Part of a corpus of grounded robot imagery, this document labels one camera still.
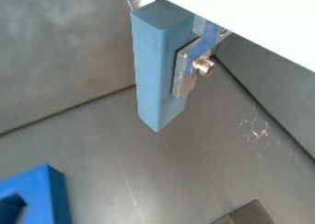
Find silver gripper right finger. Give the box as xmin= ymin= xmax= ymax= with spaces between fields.
xmin=172 ymin=16 xmax=231 ymax=99

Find light blue rectangular block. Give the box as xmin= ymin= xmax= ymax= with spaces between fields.
xmin=131 ymin=0 xmax=196 ymax=132

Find blue shape sorting board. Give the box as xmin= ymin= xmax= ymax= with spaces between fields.
xmin=0 ymin=164 xmax=71 ymax=224

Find dark grey arch block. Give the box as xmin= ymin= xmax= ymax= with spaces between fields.
xmin=212 ymin=199 xmax=275 ymax=224

